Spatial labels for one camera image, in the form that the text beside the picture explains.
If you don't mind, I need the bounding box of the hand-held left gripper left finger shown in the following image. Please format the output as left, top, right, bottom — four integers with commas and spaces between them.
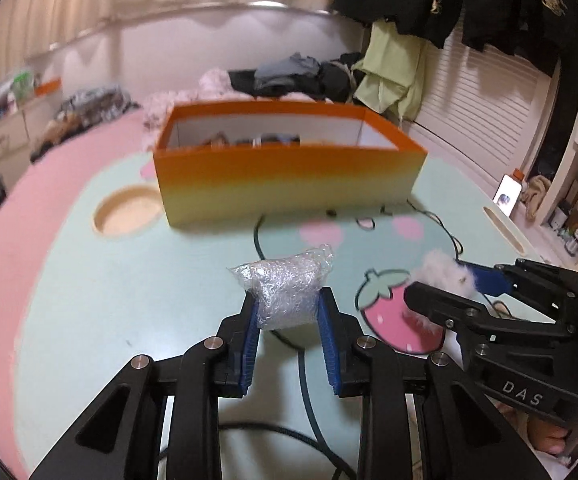
29, 287, 262, 480

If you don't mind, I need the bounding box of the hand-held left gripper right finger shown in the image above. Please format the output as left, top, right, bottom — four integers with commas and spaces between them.
316, 286, 537, 480

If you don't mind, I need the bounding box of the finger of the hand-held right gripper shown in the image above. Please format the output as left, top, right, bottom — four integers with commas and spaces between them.
462, 258, 578, 327
403, 281, 575, 345

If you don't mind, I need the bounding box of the white fluffy fur ball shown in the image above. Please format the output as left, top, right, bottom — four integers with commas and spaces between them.
405, 248, 482, 343

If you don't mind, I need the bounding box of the silver bubble wrap packet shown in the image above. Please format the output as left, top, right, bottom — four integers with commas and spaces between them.
226, 244, 335, 332

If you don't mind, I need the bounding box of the orange cardboard box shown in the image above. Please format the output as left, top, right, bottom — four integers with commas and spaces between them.
153, 100, 428, 231

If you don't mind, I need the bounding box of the smartphone with lit screen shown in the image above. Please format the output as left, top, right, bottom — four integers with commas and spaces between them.
492, 174, 522, 218

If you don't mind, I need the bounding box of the cluttered shelf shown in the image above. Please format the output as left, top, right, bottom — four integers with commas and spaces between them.
544, 195, 578, 271

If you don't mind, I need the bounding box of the white slatted panel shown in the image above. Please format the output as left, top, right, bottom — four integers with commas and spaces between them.
414, 35, 555, 181

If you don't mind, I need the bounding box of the light green shirt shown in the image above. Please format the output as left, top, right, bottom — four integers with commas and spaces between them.
354, 20, 427, 121

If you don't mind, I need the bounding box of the pink patterned duvet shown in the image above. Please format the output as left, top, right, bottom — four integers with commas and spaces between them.
141, 67, 250, 126

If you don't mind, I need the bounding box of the pink bed sheet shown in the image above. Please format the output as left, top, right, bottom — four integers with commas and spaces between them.
0, 110, 170, 480

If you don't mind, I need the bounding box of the grey and black clothes pile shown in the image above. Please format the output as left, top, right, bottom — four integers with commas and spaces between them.
229, 51, 367, 101

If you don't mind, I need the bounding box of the black jacket large gold emblem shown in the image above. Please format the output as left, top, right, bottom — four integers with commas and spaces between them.
462, 0, 578, 76

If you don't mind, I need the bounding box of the white drawer cabinet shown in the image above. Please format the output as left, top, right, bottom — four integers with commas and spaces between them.
0, 95, 64, 181

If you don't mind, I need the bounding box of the orange box lid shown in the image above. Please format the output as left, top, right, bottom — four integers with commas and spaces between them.
34, 77, 62, 97

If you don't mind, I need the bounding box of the green lidded jar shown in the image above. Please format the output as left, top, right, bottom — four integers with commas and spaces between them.
11, 70, 34, 98

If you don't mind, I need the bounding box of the black braided cable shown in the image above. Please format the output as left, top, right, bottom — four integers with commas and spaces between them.
159, 422, 360, 480

